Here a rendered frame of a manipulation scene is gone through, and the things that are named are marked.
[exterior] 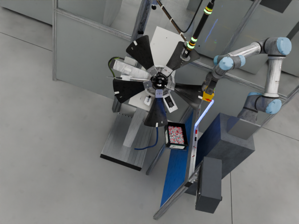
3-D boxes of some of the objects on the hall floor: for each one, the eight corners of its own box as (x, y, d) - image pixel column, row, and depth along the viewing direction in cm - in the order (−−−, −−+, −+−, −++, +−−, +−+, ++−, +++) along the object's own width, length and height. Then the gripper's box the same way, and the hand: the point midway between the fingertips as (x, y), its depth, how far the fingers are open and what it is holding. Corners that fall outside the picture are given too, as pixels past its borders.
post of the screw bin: (146, 172, 271) (171, 130, 213) (148, 172, 272) (174, 131, 214) (146, 174, 269) (172, 133, 211) (148, 175, 270) (175, 134, 212)
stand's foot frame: (117, 116, 310) (118, 112, 304) (151, 128, 313) (153, 125, 307) (99, 157, 267) (100, 153, 261) (139, 171, 270) (142, 168, 264)
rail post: (153, 214, 245) (184, 181, 188) (157, 216, 245) (189, 182, 188) (152, 218, 242) (183, 186, 185) (156, 220, 242) (188, 187, 185)
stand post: (122, 145, 285) (143, 90, 218) (129, 148, 285) (153, 94, 219) (121, 148, 282) (142, 94, 215) (128, 151, 282) (151, 98, 216)
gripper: (224, 71, 168) (210, 86, 187) (212, 66, 168) (199, 82, 187) (221, 81, 164) (208, 95, 184) (209, 76, 164) (196, 90, 183)
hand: (203, 90), depth 183 cm, fingers closed
